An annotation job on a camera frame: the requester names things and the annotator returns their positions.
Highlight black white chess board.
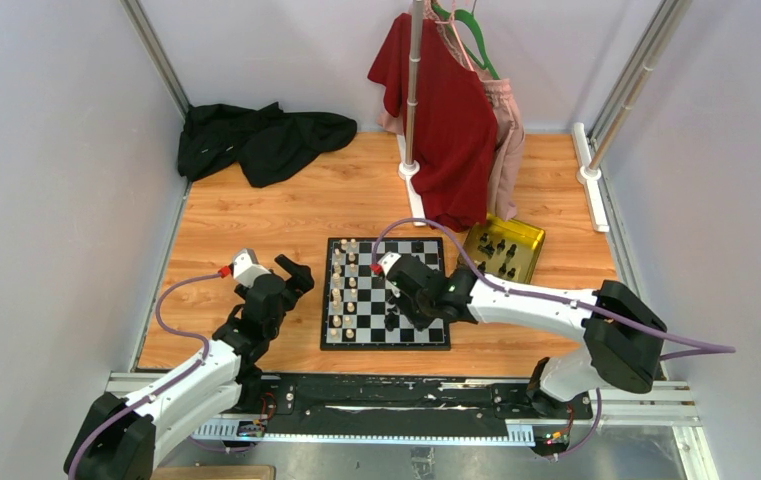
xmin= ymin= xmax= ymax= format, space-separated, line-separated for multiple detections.
xmin=320 ymin=237 xmax=451 ymax=351

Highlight yellow metal tin box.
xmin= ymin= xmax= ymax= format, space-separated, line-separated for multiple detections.
xmin=464 ymin=214 xmax=546 ymax=284

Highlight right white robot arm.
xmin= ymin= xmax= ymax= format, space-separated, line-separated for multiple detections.
xmin=372 ymin=253 xmax=667 ymax=418

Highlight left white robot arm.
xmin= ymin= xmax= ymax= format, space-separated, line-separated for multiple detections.
xmin=63 ymin=249 xmax=315 ymax=479

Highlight black chess pieces cluster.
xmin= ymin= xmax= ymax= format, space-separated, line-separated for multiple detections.
xmin=384 ymin=308 xmax=400 ymax=332

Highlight white chess pieces rows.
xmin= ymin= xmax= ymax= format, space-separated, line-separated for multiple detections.
xmin=327 ymin=238 xmax=358 ymax=342

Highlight pink garment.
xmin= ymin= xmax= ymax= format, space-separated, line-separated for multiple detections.
xmin=377 ymin=0 xmax=527 ymax=223

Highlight white clothes rack stand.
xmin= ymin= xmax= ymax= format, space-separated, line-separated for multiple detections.
xmin=397 ymin=0 xmax=426 ymax=227

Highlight black cloth pile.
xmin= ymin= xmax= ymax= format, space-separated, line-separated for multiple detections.
xmin=177 ymin=102 xmax=358 ymax=188

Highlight red shirt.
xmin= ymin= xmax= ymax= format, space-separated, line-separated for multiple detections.
xmin=367 ymin=13 xmax=501 ymax=233

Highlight right white rack foot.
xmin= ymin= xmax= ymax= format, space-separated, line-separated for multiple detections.
xmin=571 ymin=0 xmax=692 ymax=233

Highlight green clothes hanger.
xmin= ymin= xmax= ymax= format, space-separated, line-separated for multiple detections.
xmin=430 ymin=1 xmax=500 ymax=80

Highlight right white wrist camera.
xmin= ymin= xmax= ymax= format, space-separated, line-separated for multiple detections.
xmin=378 ymin=252 xmax=401 ymax=274

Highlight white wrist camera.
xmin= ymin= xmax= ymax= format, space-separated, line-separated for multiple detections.
xmin=231 ymin=248 xmax=271 ymax=288
xmin=378 ymin=252 xmax=401 ymax=274

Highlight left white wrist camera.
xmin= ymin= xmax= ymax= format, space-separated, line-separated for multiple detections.
xmin=231 ymin=248 xmax=271 ymax=288

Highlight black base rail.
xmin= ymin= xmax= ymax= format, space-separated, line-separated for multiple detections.
xmin=197 ymin=360 xmax=593 ymax=442

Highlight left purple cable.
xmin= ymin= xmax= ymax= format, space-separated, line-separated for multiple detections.
xmin=65 ymin=264 xmax=232 ymax=480

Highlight purple cable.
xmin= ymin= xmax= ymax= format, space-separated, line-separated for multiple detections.
xmin=65 ymin=264 xmax=232 ymax=480
xmin=370 ymin=217 xmax=737 ymax=362

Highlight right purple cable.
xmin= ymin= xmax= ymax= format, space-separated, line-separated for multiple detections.
xmin=370 ymin=217 xmax=737 ymax=362

